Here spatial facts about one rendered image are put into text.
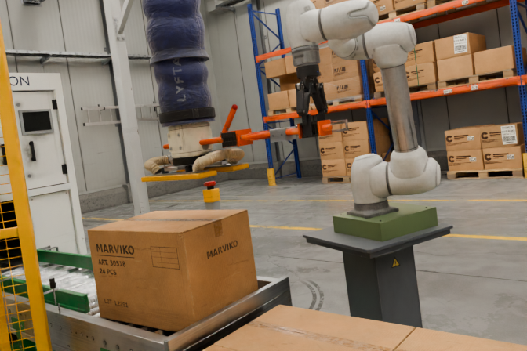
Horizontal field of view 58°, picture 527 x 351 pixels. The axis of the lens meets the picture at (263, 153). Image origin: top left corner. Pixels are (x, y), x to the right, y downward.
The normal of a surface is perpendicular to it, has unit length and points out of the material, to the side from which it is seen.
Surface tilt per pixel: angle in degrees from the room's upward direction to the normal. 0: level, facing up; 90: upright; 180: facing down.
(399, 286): 90
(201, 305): 90
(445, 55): 92
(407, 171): 100
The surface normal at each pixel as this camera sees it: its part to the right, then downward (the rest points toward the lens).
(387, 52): -0.35, 0.41
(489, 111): -0.66, 0.12
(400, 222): 0.47, -0.02
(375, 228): -0.87, 0.14
